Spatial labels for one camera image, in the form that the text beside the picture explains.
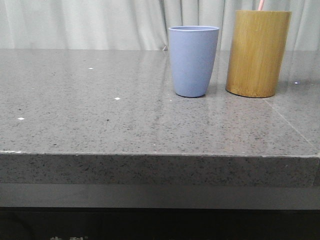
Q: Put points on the bamboo cylinder holder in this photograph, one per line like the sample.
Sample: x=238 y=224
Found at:
x=256 y=53

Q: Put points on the pink chopstick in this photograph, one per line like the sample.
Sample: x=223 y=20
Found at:
x=261 y=5

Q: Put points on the blue plastic cup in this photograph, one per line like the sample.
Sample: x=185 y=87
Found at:
x=192 y=52

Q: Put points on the pale grey curtain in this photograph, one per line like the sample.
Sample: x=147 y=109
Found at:
x=111 y=24

